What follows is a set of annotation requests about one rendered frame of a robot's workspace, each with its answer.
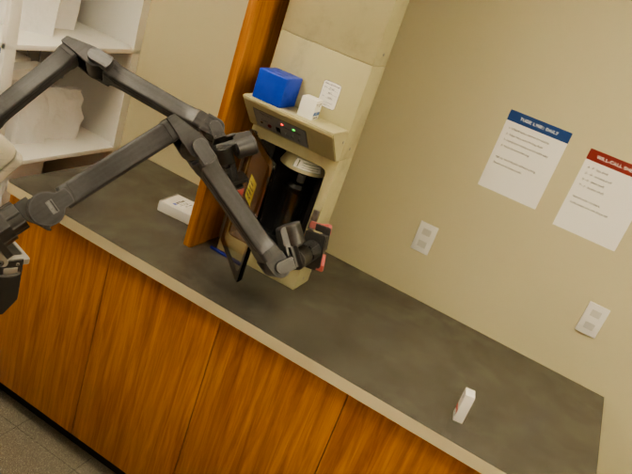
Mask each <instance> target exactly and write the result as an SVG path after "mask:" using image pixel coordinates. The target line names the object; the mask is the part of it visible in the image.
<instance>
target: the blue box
mask: <svg viewBox="0 0 632 474"><path fill-rule="evenodd" d="M302 81H303V79H302V78H300V77H298V76H295V75H293V74H291V73H288V72H286V71H283V70H281V69H279V68H260V70H259V74H258V77H257V81H256V84H255V87H254V90H253V94H252V96H253V97H255V98H257V99H259V100H262V101H264V102H266V103H269V104H271V105H273V106H275V107H277V108H283V107H293V106H294V105H295V102H296V99H297V96H298V93H299V90H300V88H301V84H302Z"/></svg>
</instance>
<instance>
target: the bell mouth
mask: <svg viewBox="0 0 632 474"><path fill-rule="evenodd" d="M280 161H281V162H282V163H283V164H284V165H285V166H287V167H288V168H290V169H292V170H294V171H296V172H298V173H301V174H304V175H307V176H310V177H314V178H323V177H324V174H325V172H324V169H323V168H322V167H321V166H318V165H316V164H313V163H312V162H310V161H308V160H306V159H304V158H302V157H300V156H298V155H295V154H293V153H291V152H289V151H286V152H285V153H284V154H283V155H282V156H281V158H280Z"/></svg>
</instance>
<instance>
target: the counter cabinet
mask: <svg viewBox="0 0 632 474"><path fill-rule="evenodd" d="M26 222H27V221H26ZM27 223H28V225H29V227H30V228H29V229H27V230H25V231H24V232H22V233H21V234H19V235H18V237H19V239H17V240H16V241H15V242H16V243H17V244H18V245H19V246H20V248H21V249H22V250H23V251H24V252H25V254H26V255H27V256H28V257H29V258H30V261H29V263H28V264H24V265H23V270H22V276H21V282H20V288H19V293H18V299H17V300H16V301H15V302H14V303H13V304H12V305H11V306H10V307H9V308H8V309H7V310H6V311H5V312H4V313H3V314H0V389H1V390H3V391H4V392H6V393H7V395H9V396H10V397H11V398H13V399H14V400H16V401H17V402H18V403H20V404H21V405H23V406H24V407H25V408H27V409H28V410H30V411H31V412H32V413H34V414H35V415H36V416H38V417H39V418H41V419H42V420H44V421H45V422H46V423H48V424H49V425H50V426H52V427H53V428H55V429H56V430H57V431H59V432H60V433H61V434H63V435H64V436H66V437H67V438H68V439H69V440H70V441H72V442H73V443H74V444H76V445H77V446H79V447H80V448H81V449H83V450H84V451H86V452H87V453H89V454H90V455H91V456H93V457H94V458H95V459H97V460H98V461H99V462H101V463H102V464H104V465H105V466H107V467H108V468H109V469H111V470H112V471H113V472H115V473H116V474H481V473H480V472H478V471H477V470H475V469H473V468H472V467H470V466H467V465H466V464H464V463H462V462H461V461H459V460H457V459H456V458H454V457H452V456H451V455H449V454H447V453H446V452H444V451H443V450H441V449H439V448H437V447H436V446H434V445H432V444H431V443H429V442H427V441H426V440H424V439H422V438H421V437H419V436H417V435H416V434H413V433H412V432H410V431H408V430H406V429H405V428H404V427H402V426H401V425H399V424H397V423H396V422H394V421H392V420H391V419H388V418H387V417H385V416H383V415H382V414H380V413H378V412H377V411H375V410H373V409H371V408H370V407H368V406H367V405H366V404H364V403H362V402H360V401H358V400H357V399H355V398H353V397H352V396H350V395H348V394H347V393H345V392H343V391H341V390H340V389H338V388H336V387H334V386H332V385H331V384H329V383H327V382H326V381H325V380H323V379H322V378H320V377H318V376H317V375H315V374H313V373H311V372H310V371H307V370H306V369H304V368H302V367H301V366H299V365H297V364H296V363H294V362H292V361H291V360H289V359H288V358H287V357H285V356H283V355H281V354H279V353H277V352H276V351H274V350H272V349H271V348H269V347H267V346H266V345H264V344H262V343H261V342H259V341H257V340H255V339H253V338H252V337H250V336H248V335H247V334H246V333H244V332H242V331H241V330H239V329H237V328H236V327H234V326H232V325H231V324H228V323H227V322H225V321H223V320H222V319H220V318H218V317H216V316H215V315H213V314H211V312H209V311H207V310H206V309H204V308H202V307H200V306H198V305H197V304H195V303H193V302H192V301H190V300H188V299H186V298H185V297H183V296H181V295H180V294H178V293H176V292H174V291H172V290H171V289H169V288H168V287H167V286H165V285H163V284H162V283H160V282H158V281H156V280H155V279H153V278H151V277H150V276H147V275H146V274H144V273H142V272H141V271H139V270H137V269H136V268H134V267H133V266H132V265H130V264H128V263H126V262H125V261H122V260H121V259H119V258H117V257H116V256H114V255H112V254H111V253H109V252H107V251H106V250H104V249H102V248H101V247H99V246H97V245H95V244H93V243H92V242H90V241H89V240H87V239H86V238H84V237H82V236H81V235H79V234H77V233H76V232H74V231H72V230H71V229H68V228H67V227H65V226H63V225H61V224H60V223H58V224H56V225H54V226H51V229H52V230H51V231H49V230H46V229H44V228H42V227H40V226H38V225H36V224H33V223H30V222H27Z"/></svg>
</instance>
